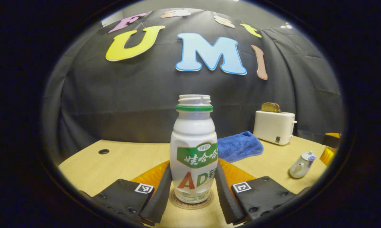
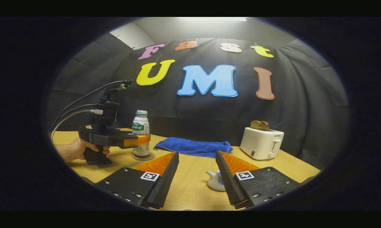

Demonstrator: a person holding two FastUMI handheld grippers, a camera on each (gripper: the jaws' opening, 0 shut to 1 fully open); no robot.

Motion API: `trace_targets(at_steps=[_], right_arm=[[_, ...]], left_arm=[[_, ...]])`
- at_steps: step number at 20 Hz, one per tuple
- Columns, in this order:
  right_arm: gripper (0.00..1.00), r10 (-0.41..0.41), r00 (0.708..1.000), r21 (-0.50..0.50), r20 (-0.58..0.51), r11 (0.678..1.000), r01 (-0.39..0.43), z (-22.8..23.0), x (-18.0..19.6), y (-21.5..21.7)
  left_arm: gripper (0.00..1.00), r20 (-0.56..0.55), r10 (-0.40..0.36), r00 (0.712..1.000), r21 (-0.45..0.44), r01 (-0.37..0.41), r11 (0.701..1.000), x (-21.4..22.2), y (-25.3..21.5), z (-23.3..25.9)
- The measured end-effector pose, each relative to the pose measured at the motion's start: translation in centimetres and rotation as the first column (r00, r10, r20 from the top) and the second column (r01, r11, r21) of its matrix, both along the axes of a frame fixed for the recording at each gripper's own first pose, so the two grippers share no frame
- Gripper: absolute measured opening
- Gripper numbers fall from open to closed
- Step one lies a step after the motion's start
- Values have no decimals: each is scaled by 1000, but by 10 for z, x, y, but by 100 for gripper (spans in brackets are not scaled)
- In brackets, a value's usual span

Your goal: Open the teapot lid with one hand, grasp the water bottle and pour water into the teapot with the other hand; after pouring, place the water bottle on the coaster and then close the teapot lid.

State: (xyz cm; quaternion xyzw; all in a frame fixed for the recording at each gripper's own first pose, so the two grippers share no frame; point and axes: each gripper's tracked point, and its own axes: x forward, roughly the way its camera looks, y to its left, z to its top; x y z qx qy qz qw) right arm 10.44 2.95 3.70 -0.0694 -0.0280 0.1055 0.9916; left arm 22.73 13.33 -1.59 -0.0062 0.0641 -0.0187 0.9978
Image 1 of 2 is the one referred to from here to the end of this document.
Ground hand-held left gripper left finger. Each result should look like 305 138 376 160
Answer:
91 160 172 226

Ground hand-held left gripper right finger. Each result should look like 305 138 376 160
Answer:
215 158 311 226

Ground round brown coaster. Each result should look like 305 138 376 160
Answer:
170 188 215 210

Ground white blue-patterned teacup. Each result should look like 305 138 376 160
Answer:
289 155 316 179

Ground white plastic water bottle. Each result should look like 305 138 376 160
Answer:
170 94 218 204

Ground blue towel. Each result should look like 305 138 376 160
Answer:
217 131 264 163

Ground white toaster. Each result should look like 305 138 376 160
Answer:
253 111 297 146

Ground toast slices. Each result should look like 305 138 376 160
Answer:
261 102 281 113

